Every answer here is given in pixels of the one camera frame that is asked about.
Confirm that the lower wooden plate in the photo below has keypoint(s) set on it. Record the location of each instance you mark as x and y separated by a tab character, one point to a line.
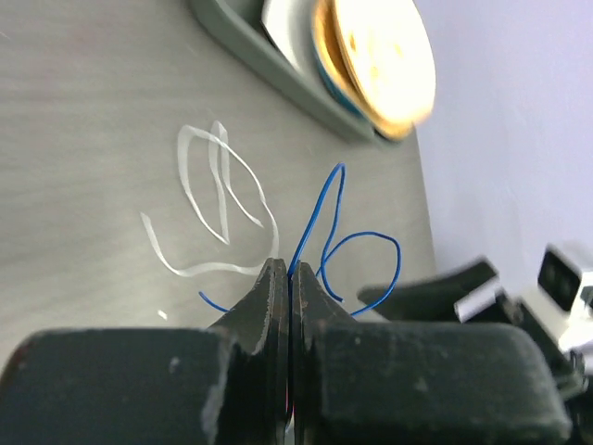
334	74

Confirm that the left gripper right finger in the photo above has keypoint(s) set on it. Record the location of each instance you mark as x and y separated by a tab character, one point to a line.
416	382

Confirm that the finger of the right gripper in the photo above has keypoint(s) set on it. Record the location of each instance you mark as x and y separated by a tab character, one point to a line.
433	299

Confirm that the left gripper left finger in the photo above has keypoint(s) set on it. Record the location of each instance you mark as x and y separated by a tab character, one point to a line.
225	384

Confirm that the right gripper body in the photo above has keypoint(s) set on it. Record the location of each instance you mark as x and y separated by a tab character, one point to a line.
568	368

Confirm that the white napkin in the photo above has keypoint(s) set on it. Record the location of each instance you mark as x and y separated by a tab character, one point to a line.
288	24

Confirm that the bird pattern plate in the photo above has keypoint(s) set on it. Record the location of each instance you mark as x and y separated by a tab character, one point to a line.
389	59

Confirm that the dark grey tray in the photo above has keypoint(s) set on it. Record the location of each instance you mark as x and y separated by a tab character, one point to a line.
237	26

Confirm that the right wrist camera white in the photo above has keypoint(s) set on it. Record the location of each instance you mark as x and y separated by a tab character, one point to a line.
565	278

